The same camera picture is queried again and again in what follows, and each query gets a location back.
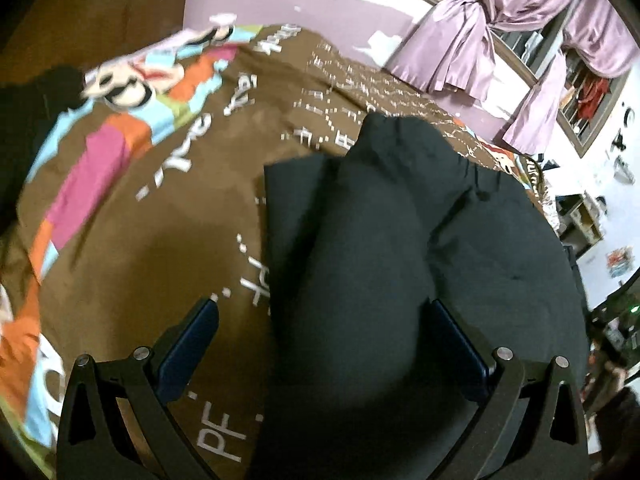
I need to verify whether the black puffer jacket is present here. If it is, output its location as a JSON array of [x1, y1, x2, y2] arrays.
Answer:
[[247, 112, 590, 480]]

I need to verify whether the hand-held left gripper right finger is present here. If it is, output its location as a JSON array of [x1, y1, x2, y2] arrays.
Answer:
[[427, 298, 590, 480]]

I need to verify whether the red hanging garment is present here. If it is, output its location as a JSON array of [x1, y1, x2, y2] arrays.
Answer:
[[575, 76, 612, 122]]

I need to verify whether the dark cloth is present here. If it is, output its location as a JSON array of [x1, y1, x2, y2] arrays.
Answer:
[[0, 66, 87, 221]]

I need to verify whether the wooden headboard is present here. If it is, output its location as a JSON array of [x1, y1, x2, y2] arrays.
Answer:
[[0, 0, 195, 88]]

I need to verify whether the brown printed cartoon blanket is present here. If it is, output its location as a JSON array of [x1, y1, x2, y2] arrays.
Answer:
[[0, 22, 558, 480]]

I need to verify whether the colourful wall sticker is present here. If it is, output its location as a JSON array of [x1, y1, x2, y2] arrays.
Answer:
[[606, 246, 637, 279]]

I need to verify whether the small white shelf unit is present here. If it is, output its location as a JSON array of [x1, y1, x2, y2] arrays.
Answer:
[[554, 191, 607, 257]]

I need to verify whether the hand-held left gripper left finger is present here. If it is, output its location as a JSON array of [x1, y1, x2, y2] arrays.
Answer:
[[57, 298, 221, 480]]

